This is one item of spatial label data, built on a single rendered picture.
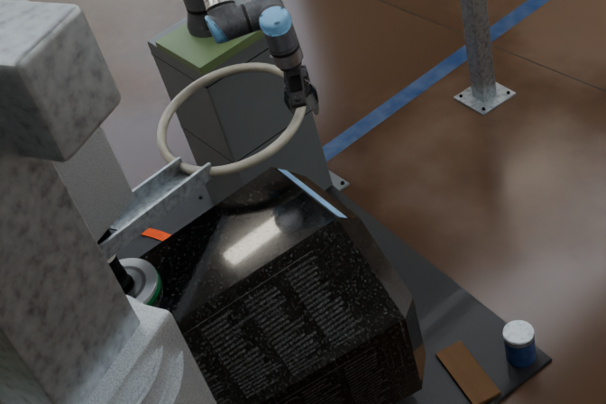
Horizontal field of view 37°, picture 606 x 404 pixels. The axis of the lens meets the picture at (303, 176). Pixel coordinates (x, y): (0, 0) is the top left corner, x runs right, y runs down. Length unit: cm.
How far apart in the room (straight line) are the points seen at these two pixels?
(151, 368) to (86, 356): 11
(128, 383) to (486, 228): 239
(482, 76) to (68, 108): 310
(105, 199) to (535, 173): 204
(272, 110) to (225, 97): 24
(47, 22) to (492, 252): 260
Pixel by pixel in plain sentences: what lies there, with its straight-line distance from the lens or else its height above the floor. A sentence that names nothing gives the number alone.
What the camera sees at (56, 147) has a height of 195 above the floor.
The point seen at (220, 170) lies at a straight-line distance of 264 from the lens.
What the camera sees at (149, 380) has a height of 153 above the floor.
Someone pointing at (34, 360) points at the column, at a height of 169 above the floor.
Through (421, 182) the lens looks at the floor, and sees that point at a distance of 379.
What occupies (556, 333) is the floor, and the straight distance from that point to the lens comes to 321.
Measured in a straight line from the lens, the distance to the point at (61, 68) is 108.
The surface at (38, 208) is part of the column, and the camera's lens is 119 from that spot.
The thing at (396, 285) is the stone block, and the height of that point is 61.
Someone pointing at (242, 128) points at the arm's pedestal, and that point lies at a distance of 341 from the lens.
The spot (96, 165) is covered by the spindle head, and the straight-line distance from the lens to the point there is 220.
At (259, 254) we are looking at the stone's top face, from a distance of 248.
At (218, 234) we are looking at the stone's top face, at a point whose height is 83.
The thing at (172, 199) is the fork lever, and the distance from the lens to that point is 253.
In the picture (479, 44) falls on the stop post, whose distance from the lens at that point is 396.
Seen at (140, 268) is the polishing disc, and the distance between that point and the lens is 255.
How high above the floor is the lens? 254
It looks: 40 degrees down
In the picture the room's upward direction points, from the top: 17 degrees counter-clockwise
